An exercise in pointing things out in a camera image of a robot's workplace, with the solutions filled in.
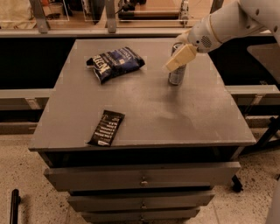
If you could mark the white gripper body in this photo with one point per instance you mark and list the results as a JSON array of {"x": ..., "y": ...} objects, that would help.
[{"x": 201, "y": 37}]

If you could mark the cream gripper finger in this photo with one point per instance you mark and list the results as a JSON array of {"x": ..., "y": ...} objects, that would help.
[
  {"x": 183, "y": 37},
  {"x": 183, "y": 55}
]

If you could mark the silver blue redbull can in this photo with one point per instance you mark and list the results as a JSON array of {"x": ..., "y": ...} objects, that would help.
[{"x": 176, "y": 77}]

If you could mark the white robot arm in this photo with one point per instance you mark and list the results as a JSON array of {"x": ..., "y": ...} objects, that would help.
[{"x": 240, "y": 18}]

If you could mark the black rxbar chocolate wrapper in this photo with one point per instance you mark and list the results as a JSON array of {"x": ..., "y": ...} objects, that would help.
[{"x": 106, "y": 129}]

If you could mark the blue black chip bag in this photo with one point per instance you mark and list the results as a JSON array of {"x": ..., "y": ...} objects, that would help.
[{"x": 115, "y": 63}]

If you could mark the grey drawer cabinet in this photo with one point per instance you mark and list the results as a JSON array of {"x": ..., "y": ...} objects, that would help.
[{"x": 195, "y": 122}]

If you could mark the black stand legs right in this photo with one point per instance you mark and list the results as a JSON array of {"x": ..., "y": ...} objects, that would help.
[{"x": 273, "y": 128}]

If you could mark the top grey drawer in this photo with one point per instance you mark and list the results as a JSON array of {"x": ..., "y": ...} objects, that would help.
[{"x": 141, "y": 176}]

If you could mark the grey drawer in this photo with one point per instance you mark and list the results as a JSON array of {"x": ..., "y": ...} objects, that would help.
[
  {"x": 139, "y": 201},
  {"x": 143, "y": 215},
  {"x": 141, "y": 176}
]

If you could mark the grey metal railing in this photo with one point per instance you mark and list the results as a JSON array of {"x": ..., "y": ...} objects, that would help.
[{"x": 101, "y": 18}]

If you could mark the middle grey drawer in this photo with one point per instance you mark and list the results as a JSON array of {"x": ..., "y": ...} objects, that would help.
[{"x": 139, "y": 201}]

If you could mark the bottom grey drawer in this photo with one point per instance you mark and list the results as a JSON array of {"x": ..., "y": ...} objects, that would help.
[{"x": 143, "y": 215}]

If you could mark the black pole bottom left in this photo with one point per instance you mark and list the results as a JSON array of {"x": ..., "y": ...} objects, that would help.
[{"x": 14, "y": 204}]

